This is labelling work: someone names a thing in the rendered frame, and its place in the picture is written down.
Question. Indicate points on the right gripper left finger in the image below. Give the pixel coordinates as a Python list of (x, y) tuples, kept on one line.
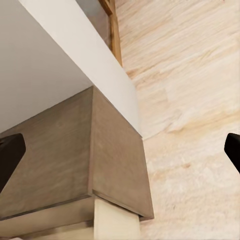
[(12, 150)]

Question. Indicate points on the door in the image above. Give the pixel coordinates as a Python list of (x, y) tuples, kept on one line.
[(102, 15)]

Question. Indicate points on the cabinet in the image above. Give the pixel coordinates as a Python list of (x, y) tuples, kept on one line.
[(83, 176)]

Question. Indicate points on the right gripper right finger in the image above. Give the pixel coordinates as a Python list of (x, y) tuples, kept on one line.
[(232, 148)]

